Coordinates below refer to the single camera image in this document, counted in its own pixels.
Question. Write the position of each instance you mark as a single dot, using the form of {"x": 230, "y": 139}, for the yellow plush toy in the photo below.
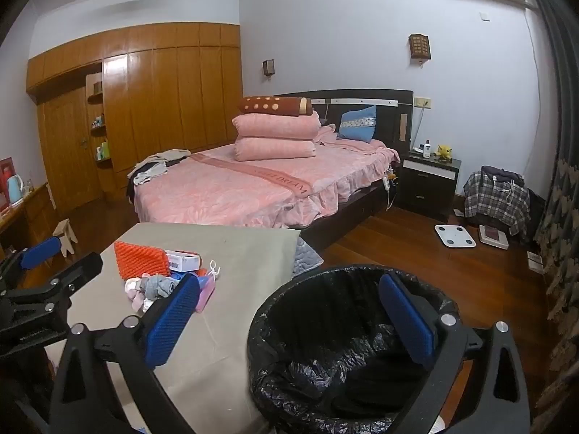
{"x": 444, "y": 153}

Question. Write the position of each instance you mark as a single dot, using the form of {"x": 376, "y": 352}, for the small pink gift bag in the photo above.
{"x": 207, "y": 291}

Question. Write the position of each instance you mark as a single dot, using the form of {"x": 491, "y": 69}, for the white lotion bottle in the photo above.
{"x": 426, "y": 150}

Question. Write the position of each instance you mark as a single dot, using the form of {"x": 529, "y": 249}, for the green bottle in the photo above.
{"x": 104, "y": 150}

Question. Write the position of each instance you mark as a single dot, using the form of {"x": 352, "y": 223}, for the grey sock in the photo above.
{"x": 158, "y": 285}

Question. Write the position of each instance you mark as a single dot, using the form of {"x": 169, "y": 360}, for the dark garment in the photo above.
{"x": 502, "y": 174}

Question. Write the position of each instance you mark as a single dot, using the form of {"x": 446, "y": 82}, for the pink sock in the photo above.
{"x": 138, "y": 304}

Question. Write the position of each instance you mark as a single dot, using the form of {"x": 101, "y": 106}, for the patterned curtain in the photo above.
{"x": 561, "y": 190}

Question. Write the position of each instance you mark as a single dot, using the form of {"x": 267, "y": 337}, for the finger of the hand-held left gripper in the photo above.
{"x": 81, "y": 269}
{"x": 40, "y": 251}

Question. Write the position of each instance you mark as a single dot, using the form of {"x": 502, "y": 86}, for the pink bedspread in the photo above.
{"x": 235, "y": 190}

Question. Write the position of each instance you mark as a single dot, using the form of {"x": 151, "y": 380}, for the plaid cloth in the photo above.
{"x": 493, "y": 203}

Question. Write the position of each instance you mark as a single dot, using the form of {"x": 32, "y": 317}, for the crumpled pink blanket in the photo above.
{"x": 343, "y": 141}

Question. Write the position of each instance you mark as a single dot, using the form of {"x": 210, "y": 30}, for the pile of clothes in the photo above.
{"x": 151, "y": 167}

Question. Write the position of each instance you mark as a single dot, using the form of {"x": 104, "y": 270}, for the small white box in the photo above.
{"x": 183, "y": 260}

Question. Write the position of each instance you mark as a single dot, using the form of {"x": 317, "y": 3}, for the grey covered table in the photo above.
{"x": 235, "y": 257}

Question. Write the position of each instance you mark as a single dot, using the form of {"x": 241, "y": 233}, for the wooden desk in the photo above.
{"x": 31, "y": 217}

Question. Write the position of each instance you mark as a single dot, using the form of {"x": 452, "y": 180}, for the large wall lamp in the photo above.
{"x": 419, "y": 46}

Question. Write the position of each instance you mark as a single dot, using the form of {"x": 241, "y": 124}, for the small wall lamp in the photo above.
{"x": 268, "y": 67}

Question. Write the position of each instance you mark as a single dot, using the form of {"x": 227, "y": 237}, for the black-lined trash bin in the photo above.
{"x": 334, "y": 348}

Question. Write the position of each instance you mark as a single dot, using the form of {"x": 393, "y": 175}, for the light blue kettle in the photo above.
{"x": 14, "y": 190}

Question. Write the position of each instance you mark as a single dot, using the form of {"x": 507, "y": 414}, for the folded pink quilt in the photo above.
{"x": 273, "y": 149}

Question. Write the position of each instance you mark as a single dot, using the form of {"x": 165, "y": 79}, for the white bathroom scale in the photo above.
{"x": 454, "y": 236}

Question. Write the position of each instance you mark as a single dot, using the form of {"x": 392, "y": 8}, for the blue plastic bag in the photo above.
{"x": 177, "y": 276}

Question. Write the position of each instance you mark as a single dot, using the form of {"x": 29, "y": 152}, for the small wooden stool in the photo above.
{"x": 65, "y": 235}

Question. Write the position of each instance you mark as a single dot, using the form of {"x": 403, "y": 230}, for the blue pillow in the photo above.
{"x": 357, "y": 124}

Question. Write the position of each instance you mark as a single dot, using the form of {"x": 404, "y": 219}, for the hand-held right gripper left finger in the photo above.
{"x": 172, "y": 321}

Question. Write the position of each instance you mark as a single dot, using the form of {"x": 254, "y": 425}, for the white power strip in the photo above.
{"x": 386, "y": 181}

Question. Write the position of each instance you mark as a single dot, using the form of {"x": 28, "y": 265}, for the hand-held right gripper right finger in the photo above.
{"x": 405, "y": 321}

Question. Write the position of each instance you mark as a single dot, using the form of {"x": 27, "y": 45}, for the brown dotted rolled blanket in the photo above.
{"x": 271, "y": 105}

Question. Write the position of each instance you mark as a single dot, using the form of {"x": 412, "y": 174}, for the stacked pink pillows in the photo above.
{"x": 276, "y": 124}

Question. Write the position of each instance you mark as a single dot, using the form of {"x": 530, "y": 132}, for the red and white scale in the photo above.
{"x": 494, "y": 236}

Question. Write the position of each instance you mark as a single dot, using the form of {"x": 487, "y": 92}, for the dark wooden bed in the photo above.
{"x": 343, "y": 208}

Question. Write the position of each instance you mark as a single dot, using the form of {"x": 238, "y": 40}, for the orange foam net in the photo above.
{"x": 140, "y": 260}

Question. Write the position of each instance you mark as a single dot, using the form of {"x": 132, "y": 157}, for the grey quilted mat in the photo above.
{"x": 307, "y": 257}

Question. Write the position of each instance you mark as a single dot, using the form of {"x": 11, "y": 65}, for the wall outlet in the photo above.
{"x": 423, "y": 101}

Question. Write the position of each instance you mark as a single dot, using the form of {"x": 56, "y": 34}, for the dark nightstand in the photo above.
{"x": 427, "y": 190}

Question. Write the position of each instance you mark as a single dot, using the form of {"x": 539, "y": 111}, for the white floor box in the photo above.
{"x": 535, "y": 262}

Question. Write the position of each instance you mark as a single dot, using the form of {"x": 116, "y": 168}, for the wooden wardrobe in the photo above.
{"x": 158, "y": 99}

